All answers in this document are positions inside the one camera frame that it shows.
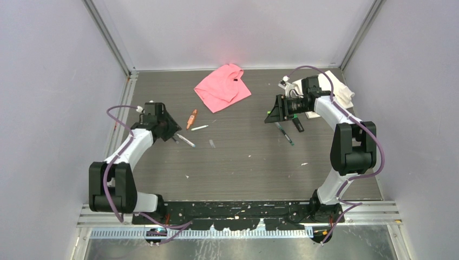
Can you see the clear pen cap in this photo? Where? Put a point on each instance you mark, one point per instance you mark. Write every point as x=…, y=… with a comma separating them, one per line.
x=212, y=144

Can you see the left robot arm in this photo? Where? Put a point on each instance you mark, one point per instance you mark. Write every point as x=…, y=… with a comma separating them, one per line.
x=111, y=182

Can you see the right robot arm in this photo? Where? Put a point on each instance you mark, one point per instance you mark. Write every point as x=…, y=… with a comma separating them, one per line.
x=353, y=150

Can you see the orange highlighter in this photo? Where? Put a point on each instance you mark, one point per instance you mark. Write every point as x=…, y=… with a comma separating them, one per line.
x=191, y=119

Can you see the green gel pen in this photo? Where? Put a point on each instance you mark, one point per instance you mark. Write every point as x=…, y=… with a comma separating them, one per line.
x=284, y=133

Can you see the pink cloth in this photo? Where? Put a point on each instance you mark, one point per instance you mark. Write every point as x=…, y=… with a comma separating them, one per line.
x=222, y=88

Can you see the white marker pen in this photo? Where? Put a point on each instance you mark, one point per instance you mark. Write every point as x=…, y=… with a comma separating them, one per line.
x=199, y=128

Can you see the white cloth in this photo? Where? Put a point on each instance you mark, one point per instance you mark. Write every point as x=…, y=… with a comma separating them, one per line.
x=342, y=92

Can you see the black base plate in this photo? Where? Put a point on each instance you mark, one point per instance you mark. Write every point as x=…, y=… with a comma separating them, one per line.
x=242, y=215

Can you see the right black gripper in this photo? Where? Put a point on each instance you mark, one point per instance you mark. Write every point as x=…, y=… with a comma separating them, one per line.
x=280, y=111

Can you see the white blue marker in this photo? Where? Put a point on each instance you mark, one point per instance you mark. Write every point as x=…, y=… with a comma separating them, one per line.
x=187, y=141

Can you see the black green highlighter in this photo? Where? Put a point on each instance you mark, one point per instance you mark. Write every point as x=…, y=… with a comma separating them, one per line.
x=297, y=123

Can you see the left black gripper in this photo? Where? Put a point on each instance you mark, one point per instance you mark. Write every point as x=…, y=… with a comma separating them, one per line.
x=174, y=127

